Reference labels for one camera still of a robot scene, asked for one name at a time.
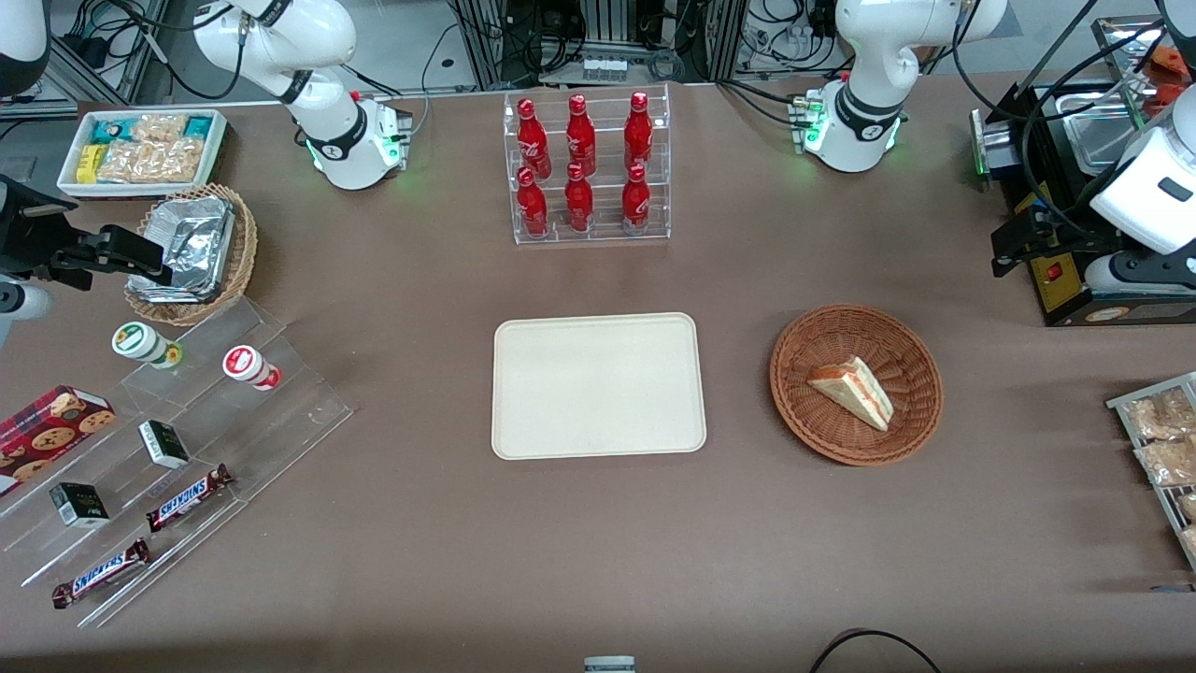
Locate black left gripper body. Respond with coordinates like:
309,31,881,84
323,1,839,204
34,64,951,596
990,206,1124,279

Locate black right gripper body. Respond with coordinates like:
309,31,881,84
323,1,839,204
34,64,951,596
0,178,176,288

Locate triangular sandwich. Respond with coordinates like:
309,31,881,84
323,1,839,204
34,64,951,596
806,357,895,433

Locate light wicker basket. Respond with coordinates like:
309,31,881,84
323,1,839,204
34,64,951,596
123,183,259,327

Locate brown wicker basket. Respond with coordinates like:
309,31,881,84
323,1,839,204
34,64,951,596
769,304,945,466

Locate cream plastic tray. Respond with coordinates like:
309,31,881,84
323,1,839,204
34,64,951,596
491,312,707,462

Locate white rectangular snack bin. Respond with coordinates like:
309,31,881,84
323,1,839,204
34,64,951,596
56,108,231,200

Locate black food warmer appliance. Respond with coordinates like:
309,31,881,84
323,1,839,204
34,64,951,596
970,14,1196,327

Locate steel warmer pan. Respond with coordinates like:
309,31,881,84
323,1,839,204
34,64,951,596
1056,89,1146,177

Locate green lid drink cup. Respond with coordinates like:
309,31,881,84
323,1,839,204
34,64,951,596
111,321,184,371

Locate large clear cracker bag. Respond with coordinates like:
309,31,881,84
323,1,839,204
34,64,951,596
97,138,205,184

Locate stacked aluminium foil containers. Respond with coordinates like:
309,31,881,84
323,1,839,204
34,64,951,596
129,195,235,304

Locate small clear cracker bag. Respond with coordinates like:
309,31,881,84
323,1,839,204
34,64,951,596
130,113,190,147

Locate red tartan cookie box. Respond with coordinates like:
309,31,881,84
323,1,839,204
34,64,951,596
0,384,117,497

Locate small dark green box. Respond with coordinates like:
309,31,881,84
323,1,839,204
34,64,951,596
49,481,111,530
137,419,192,470

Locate red lid drink cup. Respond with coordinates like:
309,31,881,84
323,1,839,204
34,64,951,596
221,344,282,392

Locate snickers chocolate bar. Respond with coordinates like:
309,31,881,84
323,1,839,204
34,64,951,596
50,537,151,610
145,464,234,534

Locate clear acrylic step display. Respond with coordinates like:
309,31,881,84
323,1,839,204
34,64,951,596
0,297,355,630

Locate red cola bottle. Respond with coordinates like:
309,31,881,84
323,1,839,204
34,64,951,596
563,162,594,233
516,166,549,237
623,91,654,170
517,98,551,179
621,165,651,236
565,93,597,178

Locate clear acrylic bottle rack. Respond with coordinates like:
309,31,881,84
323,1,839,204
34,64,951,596
503,84,672,246

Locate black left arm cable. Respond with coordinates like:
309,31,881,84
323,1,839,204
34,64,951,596
951,0,1196,246

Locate metal wire snack tray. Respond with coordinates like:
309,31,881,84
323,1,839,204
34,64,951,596
1106,371,1196,573

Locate black looped cable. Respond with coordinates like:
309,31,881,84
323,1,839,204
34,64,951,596
807,627,946,673

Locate aluminium frame equipment rack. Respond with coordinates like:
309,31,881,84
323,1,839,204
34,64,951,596
447,0,750,91

